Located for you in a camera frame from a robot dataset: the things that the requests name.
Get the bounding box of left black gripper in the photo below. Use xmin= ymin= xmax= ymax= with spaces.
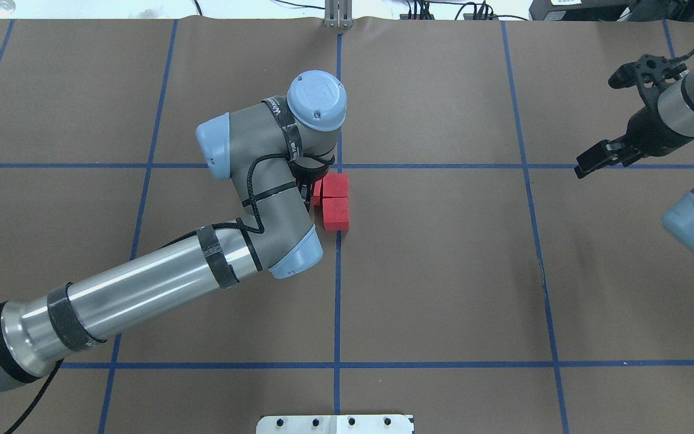
xmin=292 ymin=154 xmax=335 ymax=190

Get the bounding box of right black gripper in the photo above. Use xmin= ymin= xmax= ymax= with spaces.
xmin=575 ymin=107 xmax=694 ymax=179

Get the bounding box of red foam block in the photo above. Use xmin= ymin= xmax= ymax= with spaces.
xmin=320 ymin=173 xmax=349 ymax=200
xmin=310 ymin=179 xmax=323 ymax=206
xmin=322 ymin=198 xmax=351 ymax=233

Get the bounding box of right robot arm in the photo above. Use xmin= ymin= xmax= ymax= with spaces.
xmin=575 ymin=54 xmax=694 ymax=254

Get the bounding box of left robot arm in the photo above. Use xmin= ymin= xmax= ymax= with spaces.
xmin=0 ymin=71 xmax=348 ymax=392

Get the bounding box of brown paper table mat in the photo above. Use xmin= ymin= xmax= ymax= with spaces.
xmin=0 ymin=15 xmax=694 ymax=434

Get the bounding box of white metal mounting plate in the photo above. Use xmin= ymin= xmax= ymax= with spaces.
xmin=255 ymin=414 xmax=415 ymax=433

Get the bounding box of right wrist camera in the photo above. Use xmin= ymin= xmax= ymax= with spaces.
xmin=607 ymin=54 xmax=688 ymax=104

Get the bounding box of aluminium frame post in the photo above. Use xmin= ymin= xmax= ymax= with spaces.
xmin=324 ymin=0 xmax=354 ymax=30

